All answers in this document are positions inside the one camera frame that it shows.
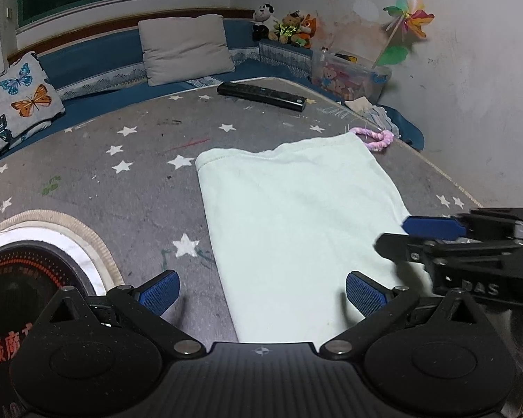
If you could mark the orange plush fox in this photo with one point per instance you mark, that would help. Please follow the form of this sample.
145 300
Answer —
309 28

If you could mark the blue sofa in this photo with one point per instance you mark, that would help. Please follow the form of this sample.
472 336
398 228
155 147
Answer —
91 65

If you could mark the plain grey pillow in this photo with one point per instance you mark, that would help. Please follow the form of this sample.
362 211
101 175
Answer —
183 48

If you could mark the butterfly print pillow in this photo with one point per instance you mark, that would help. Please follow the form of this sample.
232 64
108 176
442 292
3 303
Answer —
22 96

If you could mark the round induction cooker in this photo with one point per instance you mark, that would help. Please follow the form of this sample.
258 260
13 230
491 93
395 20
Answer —
17 278

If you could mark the brown plush bear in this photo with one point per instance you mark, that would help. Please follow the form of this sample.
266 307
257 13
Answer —
290 26

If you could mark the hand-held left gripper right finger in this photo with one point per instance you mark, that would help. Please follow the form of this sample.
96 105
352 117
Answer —
366 296

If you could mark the clear plastic toy box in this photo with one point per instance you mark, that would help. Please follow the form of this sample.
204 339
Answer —
344 78

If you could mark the black remote control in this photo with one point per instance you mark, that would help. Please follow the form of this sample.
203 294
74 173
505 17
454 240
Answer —
261 95

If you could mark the black and white plush dog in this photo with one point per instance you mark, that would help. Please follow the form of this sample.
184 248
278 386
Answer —
263 15

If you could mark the grey star-print table cover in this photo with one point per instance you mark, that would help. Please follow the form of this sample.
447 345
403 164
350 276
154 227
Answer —
113 183

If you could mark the small white cloth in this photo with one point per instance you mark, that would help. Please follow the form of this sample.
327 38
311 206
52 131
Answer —
358 104

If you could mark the pale green garment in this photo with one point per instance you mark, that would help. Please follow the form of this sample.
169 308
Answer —
287 209

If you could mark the colourful pinwheel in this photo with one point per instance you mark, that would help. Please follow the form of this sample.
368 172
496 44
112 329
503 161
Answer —
412 19

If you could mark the striped blue cloth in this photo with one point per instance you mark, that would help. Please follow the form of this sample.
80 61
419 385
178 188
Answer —
381 117

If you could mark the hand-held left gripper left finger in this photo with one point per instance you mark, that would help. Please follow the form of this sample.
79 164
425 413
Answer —
161 291

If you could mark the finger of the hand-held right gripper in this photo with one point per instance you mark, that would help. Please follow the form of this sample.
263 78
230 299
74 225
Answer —
431 227
401 248

